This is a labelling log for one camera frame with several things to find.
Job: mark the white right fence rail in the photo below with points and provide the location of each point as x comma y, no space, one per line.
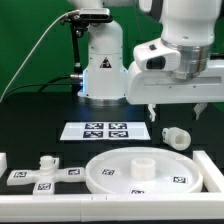
213,178

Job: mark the white cross table base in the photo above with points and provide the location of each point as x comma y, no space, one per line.
45,178

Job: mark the black camera stand pole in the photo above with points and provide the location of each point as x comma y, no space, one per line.
77,75

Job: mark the white marker sheet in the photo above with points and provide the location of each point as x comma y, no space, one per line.
105,131

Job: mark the white front fence rail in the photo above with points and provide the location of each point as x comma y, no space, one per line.
96,207

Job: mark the white left fence block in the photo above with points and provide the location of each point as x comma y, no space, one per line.
3,163

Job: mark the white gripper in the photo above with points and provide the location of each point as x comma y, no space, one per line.
153,86

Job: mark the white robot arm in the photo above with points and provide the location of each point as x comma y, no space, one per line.
187,26

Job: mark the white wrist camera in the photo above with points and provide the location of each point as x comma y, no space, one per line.
155,55

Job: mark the white fence rail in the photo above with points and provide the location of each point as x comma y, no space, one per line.
96,207
213,178

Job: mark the white round table top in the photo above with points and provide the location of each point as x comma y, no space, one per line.
142,170

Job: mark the black camera on stand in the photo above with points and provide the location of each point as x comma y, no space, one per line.
91,15

